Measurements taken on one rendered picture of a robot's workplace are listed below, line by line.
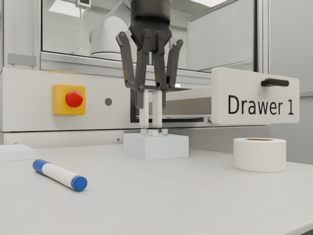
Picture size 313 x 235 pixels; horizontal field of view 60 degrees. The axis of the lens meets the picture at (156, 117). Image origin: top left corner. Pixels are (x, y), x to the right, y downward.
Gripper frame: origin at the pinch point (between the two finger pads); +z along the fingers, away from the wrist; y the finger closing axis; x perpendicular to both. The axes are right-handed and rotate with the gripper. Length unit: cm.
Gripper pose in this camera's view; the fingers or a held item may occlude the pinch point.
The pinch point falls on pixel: (150, 109)
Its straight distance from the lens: 51.3
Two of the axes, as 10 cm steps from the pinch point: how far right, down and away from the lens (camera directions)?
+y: -9.1, 0.0, -4.1
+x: 4.1, 0.0, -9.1
